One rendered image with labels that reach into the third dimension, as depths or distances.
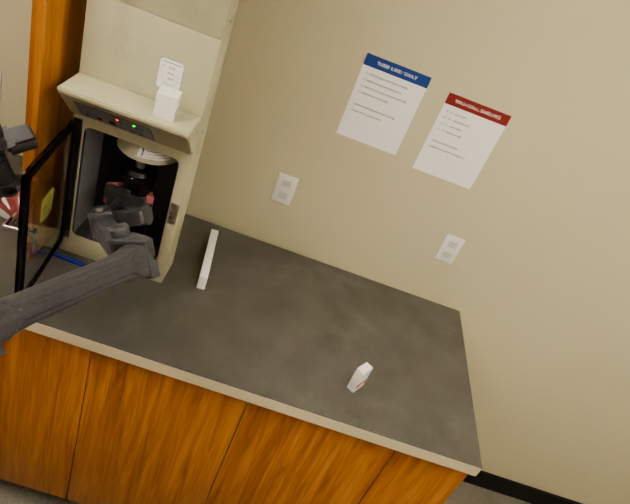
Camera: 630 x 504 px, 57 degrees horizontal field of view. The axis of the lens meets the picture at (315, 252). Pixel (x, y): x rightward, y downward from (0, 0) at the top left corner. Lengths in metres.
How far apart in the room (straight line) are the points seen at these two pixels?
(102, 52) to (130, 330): 0.72
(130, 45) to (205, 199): 0.78
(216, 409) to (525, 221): 1.20
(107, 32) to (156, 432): 1.13
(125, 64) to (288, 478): 1.28
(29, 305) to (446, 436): 1.23
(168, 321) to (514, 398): 1.56
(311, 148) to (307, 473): 1.04
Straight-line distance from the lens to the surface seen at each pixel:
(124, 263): 1.11
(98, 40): 1.57
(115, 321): 1.71
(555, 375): 2.62
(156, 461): 2.02
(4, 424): 2.14
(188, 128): 1.47
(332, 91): 1.91
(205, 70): 1.50
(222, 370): 1.65
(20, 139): 1.50
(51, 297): 1.02
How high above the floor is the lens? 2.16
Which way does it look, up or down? 34 degrees down
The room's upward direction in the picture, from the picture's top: 23 degrees clockwise
